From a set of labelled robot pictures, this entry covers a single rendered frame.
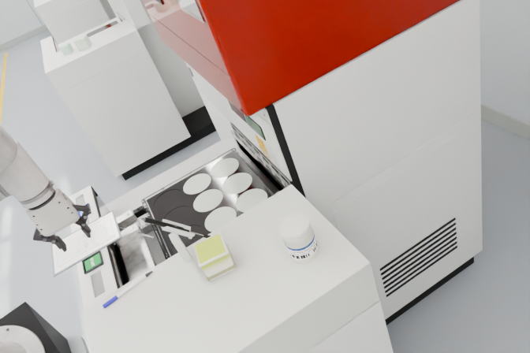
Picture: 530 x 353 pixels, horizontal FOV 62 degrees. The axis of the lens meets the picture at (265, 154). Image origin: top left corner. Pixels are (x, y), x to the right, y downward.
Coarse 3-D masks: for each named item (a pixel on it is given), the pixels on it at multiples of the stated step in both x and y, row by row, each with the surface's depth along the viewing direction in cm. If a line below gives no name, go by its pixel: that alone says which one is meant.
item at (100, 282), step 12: (84, 192) 152; (84, 204) 147; (96, 216) 139; (72, 228) 138; (108, 264) 120; (84, 276) 119; (96, 276) 119; (108, 276) 117; (84, 288) 116; (96, 288) 115; (108, 288) 113; (84, 300) 112; (96, 300) 111
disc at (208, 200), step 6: (204, 192) 142; (210, 192) 141; (216, 192) 140; (198, 198) 141; (204, 198) 140; (210, 198) 139; (216, 198) 138; (198, 204) 138; (204, 204) 137; (210, 204) 136; (216, 204) 135; (198, 210) 136; (204, 210) 135
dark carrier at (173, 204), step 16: (240, 160) 149; (256, 176) 140; (160, 192) 149; (176, 192) 146; (224, 192) 139; (240, 192) 136; (160, 208) 142; (176, 208) 140; (192, 208) 137; (192, 224) 132; (192, 240) 126
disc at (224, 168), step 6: (222, 162) 152; (228, 162) 151; (234, 162) 149; (216, 168) 150; (222, 168) 149; (228, 168) 148; (234, 168) 147; (216, 174) 147; (222, 174) 146; (228, 174) 145
